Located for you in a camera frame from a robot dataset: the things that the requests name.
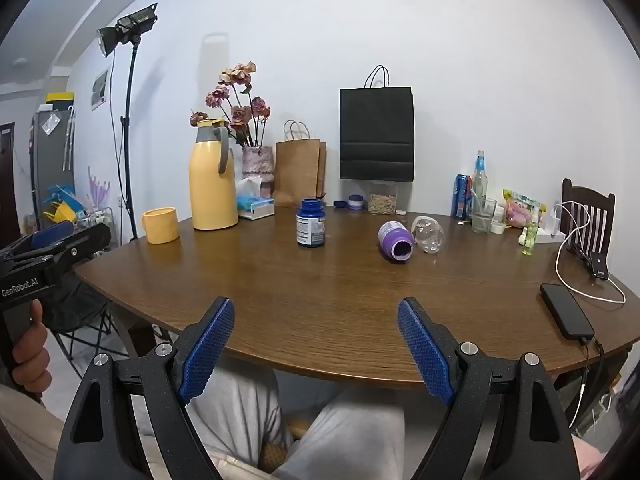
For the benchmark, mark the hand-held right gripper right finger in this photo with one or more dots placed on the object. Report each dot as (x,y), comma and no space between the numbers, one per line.
(425,350)

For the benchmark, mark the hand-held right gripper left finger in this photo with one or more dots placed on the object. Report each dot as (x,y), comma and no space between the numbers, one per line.
(210,347)

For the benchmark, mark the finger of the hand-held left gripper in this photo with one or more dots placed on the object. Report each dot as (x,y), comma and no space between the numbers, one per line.
(50,236)
(82,242)

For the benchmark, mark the purple bottle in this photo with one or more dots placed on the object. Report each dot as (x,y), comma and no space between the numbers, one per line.
(395,242)

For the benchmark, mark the clear plastic cup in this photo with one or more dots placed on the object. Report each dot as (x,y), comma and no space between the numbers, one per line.
(429,235)

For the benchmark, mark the person's left forearm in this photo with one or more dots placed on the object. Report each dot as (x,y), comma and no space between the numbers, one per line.
(25,435)

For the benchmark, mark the small white cup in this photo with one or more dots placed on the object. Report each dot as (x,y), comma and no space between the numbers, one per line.
(497,228)

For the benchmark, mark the person's left hand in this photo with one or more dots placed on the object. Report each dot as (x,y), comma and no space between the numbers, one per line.
(31,350)

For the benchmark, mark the black folding chair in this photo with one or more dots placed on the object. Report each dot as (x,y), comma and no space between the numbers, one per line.
(75,310)

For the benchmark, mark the person's left leg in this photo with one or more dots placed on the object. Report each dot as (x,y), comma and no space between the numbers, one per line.
(235,410)

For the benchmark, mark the person's leg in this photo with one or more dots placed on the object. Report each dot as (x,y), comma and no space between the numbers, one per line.
(235,410)
(360,435)

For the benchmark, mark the dark wooden door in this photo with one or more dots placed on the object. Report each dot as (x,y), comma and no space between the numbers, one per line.
(6,180)

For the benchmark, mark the yellow mug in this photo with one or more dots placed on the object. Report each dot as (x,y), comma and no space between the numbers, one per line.
(161,226)

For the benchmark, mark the grey refrigerator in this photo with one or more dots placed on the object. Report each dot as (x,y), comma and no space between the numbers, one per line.
(52,155)

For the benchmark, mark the person's right leg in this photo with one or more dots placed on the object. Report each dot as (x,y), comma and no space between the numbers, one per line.
(360,435)

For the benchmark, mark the yellow box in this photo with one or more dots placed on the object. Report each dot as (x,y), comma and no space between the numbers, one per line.
(60,100)

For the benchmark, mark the yellow thermos jug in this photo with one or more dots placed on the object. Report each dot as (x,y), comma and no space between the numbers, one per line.
(212,185)

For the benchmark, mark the clear drinking glass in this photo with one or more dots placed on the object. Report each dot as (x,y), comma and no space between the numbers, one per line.
(483,217)

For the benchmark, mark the tissue box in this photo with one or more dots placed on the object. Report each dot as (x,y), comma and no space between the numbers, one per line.
(256,207)

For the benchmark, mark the black smartphone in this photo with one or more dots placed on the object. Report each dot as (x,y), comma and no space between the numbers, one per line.
(567,310)

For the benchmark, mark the small green bottle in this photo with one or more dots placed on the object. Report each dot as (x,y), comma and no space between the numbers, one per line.
(529,242)

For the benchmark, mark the clear container of grains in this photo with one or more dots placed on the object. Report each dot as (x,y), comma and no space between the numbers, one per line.
(382,202)

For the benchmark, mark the blue drink can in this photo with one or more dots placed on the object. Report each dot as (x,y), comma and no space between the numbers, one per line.
(461,197)

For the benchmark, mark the blue pill bottle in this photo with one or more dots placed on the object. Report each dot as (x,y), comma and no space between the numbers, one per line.
(311,225)

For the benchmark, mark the small purple jar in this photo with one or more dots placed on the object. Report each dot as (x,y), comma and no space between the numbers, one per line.
(356,203)

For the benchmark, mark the blue bottle lid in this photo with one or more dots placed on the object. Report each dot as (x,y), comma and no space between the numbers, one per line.
(341,204)

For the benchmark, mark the white power strip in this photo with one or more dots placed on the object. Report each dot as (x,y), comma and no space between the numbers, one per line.
(550,236)

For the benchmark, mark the pink snack packet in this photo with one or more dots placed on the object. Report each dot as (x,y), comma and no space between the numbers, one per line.
(520,210)

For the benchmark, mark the clear glass bottle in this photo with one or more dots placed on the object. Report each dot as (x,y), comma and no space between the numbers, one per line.
(479,180)

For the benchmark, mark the pink knitted vase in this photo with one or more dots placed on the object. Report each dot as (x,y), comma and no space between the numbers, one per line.
(258,165)

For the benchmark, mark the black adapter box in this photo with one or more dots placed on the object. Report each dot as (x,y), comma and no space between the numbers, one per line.
(599,266)

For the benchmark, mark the brown paper bag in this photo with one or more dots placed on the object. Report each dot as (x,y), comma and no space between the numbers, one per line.
(296,172)

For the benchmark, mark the dried flower bouquet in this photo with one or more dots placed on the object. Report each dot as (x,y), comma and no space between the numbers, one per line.
(240,110)

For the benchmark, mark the dark wooden chair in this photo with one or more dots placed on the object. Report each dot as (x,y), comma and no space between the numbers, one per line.
(595,220)

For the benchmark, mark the black paper bag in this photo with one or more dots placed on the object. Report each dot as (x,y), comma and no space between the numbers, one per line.
(377,135)

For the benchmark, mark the black studio light on stand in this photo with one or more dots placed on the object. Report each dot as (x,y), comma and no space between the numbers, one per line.
(131,25)

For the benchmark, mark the wall poster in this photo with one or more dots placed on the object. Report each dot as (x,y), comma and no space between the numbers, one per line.
(100,89)

